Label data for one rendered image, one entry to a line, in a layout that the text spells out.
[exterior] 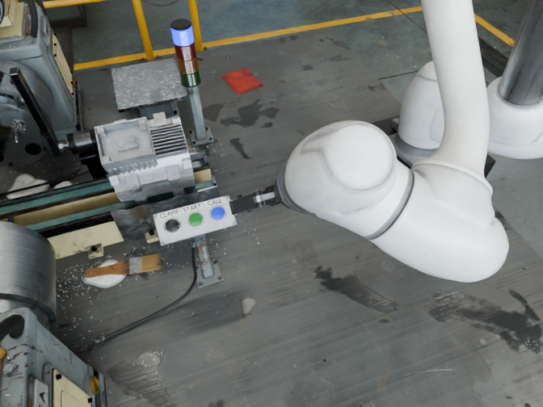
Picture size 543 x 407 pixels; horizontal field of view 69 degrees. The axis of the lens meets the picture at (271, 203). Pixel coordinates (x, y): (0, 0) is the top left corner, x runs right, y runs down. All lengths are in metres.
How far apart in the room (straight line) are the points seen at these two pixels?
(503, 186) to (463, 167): 2.23
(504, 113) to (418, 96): 0.21
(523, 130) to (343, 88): 0.82
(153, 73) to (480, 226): 1.34
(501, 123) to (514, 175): 1.75
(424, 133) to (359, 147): 0.81
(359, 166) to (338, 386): 0.68
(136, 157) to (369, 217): 0.65
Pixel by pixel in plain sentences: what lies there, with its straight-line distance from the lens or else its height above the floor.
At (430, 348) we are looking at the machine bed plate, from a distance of 1.08.
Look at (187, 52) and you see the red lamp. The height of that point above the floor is 1.14.
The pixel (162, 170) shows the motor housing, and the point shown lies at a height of 1.03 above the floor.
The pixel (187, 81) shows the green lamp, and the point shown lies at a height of 1.05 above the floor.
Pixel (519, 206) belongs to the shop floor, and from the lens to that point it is 2.68.
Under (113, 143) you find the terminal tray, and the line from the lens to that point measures 1.04.
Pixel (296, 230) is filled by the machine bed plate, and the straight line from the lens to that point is 1.18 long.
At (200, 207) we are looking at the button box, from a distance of 0.88.
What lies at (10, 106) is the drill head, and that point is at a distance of 1.27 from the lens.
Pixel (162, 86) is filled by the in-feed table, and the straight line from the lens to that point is 1.56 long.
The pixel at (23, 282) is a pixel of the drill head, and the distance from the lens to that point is 0.86.
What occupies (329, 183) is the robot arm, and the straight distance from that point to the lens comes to 0.40.
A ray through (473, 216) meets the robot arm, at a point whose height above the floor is 1.39.
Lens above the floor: 1.75
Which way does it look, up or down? 50 degrees down
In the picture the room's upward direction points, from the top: straight up
